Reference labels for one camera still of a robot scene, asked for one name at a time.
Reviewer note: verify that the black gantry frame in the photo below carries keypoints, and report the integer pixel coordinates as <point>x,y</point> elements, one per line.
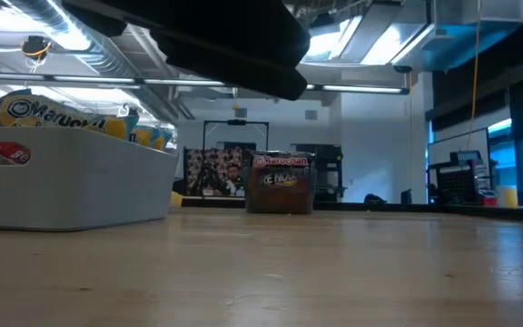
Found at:
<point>236,121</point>

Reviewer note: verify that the black shelving unit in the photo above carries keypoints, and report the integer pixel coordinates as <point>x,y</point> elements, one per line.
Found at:
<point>329,172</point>

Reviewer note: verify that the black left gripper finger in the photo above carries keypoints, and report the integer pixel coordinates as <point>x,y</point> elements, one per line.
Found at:
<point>243,72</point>
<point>220,22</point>

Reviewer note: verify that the poster with faces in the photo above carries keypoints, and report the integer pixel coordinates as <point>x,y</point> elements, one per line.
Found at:
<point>211,170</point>

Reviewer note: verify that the black ceiling camera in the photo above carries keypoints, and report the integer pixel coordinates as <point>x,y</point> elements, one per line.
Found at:
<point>34,45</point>

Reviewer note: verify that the suspended linear ceiling light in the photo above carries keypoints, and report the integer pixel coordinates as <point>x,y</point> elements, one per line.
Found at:
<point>357,89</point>

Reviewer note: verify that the yellow Maruchan ramen pack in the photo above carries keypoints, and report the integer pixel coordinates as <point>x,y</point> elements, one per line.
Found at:
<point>176,199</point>

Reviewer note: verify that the black aluminium table frame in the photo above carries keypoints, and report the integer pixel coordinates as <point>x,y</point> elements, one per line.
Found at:
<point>425,208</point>

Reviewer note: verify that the grey wall vent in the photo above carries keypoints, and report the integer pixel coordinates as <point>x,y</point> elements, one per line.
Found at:
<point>241,112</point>
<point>310,114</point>

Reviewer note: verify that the yellow cylinder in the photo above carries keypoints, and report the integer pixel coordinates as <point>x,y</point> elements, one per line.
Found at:
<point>508,197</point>

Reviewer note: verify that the framed whiteboard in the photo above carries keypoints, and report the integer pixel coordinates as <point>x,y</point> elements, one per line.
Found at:
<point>443,145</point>

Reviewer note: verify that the grey plastic bin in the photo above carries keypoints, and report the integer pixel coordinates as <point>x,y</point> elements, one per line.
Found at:
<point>84,191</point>

